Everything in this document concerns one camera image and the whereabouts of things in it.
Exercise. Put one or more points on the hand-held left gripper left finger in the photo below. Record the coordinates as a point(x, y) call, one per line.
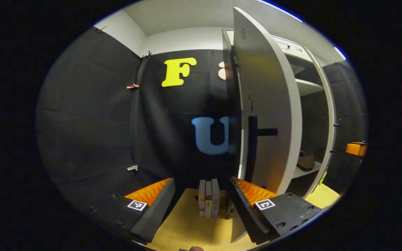
point(155, 212)

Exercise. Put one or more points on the paperback book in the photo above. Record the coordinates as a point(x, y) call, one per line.
point(208, 200)
point(202, 198)
point(215, 198)

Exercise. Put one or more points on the red cloth clip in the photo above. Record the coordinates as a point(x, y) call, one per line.
point(133, 86)

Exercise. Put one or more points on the white cabinet drawer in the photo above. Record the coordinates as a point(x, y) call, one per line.
point(288, 43)

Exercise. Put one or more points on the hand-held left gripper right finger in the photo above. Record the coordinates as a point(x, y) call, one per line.
point(244, 212)

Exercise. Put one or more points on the small ceiling light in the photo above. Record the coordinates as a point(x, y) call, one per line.
point(340, 53)

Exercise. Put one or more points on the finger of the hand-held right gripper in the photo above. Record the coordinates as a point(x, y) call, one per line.
point(354, 149)

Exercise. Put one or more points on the white shoe cabinet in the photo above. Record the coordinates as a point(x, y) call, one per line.
point(309, 87)

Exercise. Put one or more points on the black backdrop cloth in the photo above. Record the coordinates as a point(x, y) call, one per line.
point(82, 122)
point(347, 104)

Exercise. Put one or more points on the brown fuzzy shoe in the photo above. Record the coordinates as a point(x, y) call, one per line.
point(305, 162)

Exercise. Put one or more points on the white cloth clip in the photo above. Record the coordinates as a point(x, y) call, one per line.
point(133, 167)

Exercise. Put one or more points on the white shoe cabinet door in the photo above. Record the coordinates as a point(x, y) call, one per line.
point(330, 104)
point(274, 97)

